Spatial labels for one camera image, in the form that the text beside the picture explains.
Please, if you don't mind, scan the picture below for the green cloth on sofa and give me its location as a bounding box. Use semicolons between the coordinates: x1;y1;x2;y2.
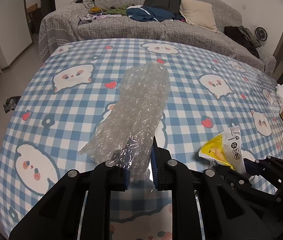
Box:
105;4;134;16

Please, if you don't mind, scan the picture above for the clear bubble wrap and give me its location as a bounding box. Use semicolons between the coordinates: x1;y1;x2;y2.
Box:
79;62;171;181

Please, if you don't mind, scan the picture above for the black wrapper on floor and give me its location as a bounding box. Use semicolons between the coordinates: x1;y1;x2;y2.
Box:
3;96;21;113

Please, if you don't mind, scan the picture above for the yellow white snack wrapper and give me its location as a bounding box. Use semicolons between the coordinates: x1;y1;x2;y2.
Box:
198;126;246;174

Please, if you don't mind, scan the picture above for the dark clothes pile on sofa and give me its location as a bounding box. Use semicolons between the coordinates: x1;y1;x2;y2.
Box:
224;25;262;59

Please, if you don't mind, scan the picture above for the grey covered sofa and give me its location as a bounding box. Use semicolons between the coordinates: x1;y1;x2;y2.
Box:
39;0;276;76

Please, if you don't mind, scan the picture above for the round black fan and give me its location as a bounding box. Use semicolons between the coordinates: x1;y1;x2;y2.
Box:
255;27;268;42

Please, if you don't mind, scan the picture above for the blue checkered bear tablecloth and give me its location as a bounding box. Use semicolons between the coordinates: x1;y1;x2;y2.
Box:
0;38;283;239

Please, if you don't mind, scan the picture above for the beige cushion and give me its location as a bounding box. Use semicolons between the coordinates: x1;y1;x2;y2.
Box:
179;0;219;33

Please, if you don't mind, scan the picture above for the blue jacket on sofa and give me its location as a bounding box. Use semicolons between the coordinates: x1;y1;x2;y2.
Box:
126;5;186;22

